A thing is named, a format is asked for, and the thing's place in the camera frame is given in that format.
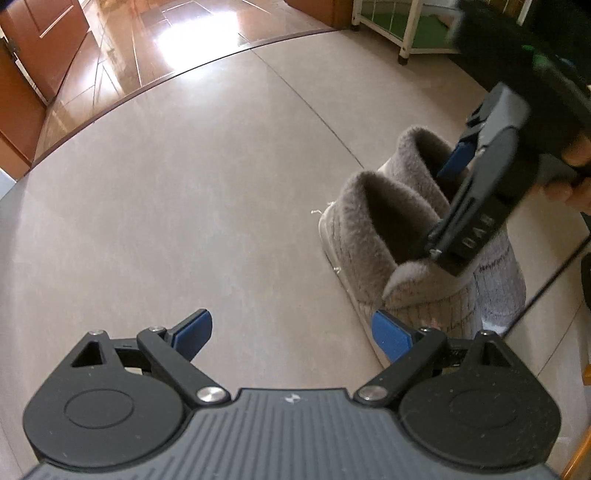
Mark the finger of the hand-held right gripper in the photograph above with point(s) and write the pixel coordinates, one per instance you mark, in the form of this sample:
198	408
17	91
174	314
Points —
450	212
455	161

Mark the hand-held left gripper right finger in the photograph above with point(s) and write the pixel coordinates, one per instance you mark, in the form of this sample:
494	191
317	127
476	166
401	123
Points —
392	337

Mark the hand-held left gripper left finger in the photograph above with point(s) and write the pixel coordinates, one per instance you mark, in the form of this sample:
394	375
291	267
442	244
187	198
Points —
194	333

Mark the grey fluffy slipper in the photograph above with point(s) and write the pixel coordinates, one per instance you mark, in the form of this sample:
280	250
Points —
498	263
360	240

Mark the person's right hand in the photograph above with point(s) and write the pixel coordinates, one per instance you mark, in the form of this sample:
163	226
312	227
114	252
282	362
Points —
575	191

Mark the white rack with green shelves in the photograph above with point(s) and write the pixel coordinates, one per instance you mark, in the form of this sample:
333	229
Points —
401	23

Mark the orange wooden door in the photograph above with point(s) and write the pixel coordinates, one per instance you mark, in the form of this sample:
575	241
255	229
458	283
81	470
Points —
46	41

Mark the metal door hinge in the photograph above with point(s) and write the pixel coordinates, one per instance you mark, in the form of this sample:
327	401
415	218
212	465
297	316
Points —
10	47

